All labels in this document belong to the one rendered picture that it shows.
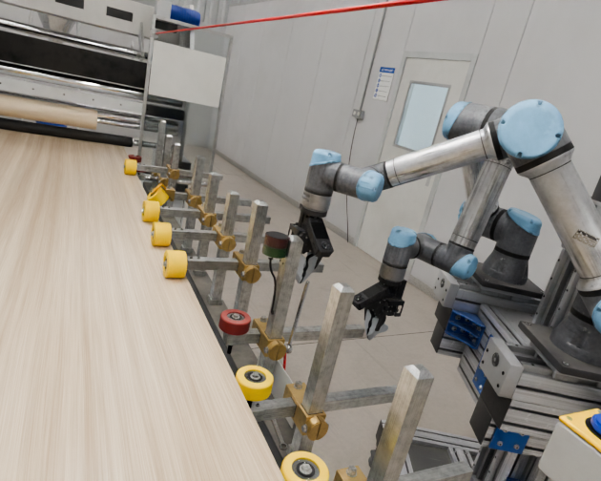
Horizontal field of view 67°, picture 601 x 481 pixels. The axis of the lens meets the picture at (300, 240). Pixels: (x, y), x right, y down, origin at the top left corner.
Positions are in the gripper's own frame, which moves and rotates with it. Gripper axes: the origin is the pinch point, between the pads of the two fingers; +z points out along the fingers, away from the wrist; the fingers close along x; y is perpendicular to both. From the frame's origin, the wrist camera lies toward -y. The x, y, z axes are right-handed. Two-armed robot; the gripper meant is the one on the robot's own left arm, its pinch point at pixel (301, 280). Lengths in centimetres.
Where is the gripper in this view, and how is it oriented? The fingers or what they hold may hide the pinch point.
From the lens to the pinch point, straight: 125.1
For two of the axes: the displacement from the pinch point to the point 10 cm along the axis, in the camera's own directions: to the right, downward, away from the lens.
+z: -2.1, 9.3, 3.0
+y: -4.2, -3.6, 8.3
